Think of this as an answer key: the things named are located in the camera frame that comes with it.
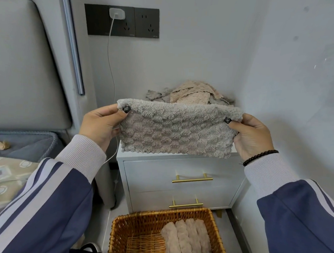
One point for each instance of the white charger plug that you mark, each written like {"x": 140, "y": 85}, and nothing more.
{"x": 117, "y": 13}

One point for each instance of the grey padded headboard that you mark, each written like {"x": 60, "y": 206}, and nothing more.
{"x": 23, "y": 71}

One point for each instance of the orange wicker basket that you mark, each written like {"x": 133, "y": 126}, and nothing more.
{"x": 132, "y": 233}

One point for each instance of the pile of beige grey towels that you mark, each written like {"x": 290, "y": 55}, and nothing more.
{"x": 191, "y": 94}

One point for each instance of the white nightstand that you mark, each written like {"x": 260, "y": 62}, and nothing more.
{"x": 153, "y": 169}

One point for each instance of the person's left hand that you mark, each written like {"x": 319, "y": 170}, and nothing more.
{"x": 99, "y": 126}

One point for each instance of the patterned beige bedspread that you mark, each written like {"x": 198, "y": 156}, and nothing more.
{"x": 2, "y": 182}

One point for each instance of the silver headboard trim strip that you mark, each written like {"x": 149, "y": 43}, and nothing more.
{"x": 73, "y": 46}

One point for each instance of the person's right hand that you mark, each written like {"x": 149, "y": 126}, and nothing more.
{"x": 253, "y": 138}

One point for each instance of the narrow black wall socket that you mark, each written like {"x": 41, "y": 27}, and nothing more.
{"x": 146, "y": 23}

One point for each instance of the person's right forearm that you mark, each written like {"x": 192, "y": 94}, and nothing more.
{"x": 299, "y": 223}

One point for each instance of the person's left shoe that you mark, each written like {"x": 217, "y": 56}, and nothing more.
{"x": 91, "y": 247}

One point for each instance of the wide black wall socket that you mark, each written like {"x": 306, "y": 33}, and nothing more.
{"x": 95, "y": 20}

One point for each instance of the person's left forearm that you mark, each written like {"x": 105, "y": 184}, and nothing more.
{"x": 43, "y": 207}

